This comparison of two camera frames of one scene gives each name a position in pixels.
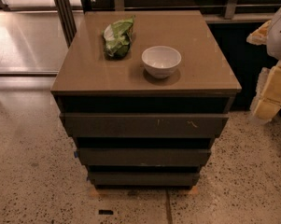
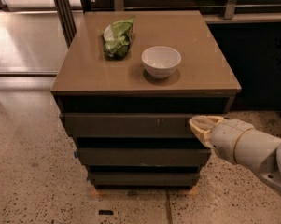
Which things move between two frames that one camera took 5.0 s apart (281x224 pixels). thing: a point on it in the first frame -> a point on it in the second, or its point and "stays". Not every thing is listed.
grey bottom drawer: x=144 y=177 stays
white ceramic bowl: x=160 y=61 stays
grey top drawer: x=141 y=125 stays
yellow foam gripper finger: x=272 y=91 -> x=219 y=134
